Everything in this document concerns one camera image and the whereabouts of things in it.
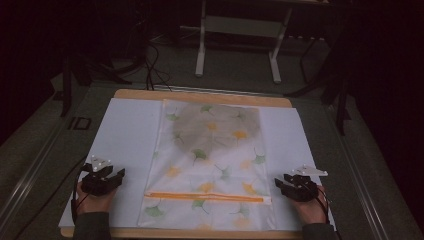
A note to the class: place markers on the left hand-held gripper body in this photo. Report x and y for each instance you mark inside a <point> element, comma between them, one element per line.
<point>96,185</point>

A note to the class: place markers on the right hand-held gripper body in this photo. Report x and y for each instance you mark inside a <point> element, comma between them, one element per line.
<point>305,188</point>

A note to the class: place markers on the white leaf-print mesh laundry bag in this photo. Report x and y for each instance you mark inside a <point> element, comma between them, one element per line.
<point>213,173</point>

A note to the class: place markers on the person's left hand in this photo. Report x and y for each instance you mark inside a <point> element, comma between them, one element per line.
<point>95,203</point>

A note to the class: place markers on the person's right hand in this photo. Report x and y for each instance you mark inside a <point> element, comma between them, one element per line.
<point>310,211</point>

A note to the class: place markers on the white table mat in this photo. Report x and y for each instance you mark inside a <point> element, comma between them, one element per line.
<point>130,133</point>

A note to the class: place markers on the grey garment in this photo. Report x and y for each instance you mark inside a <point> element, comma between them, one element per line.
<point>206,128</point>

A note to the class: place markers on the black stand with splayed legs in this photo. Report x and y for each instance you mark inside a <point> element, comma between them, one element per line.
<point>66,83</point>

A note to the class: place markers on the wooden table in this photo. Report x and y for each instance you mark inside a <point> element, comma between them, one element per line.
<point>206,95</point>

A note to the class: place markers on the white metal stand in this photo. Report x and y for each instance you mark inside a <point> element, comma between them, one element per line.
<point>241,26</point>

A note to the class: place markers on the metal floor rail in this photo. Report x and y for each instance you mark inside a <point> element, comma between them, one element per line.
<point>30,180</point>
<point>360,173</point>

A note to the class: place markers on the small black floor bracket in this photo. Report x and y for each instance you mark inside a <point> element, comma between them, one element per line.
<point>80,123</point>

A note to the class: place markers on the black stand with upright post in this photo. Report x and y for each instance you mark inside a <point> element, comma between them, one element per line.
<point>341,100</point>

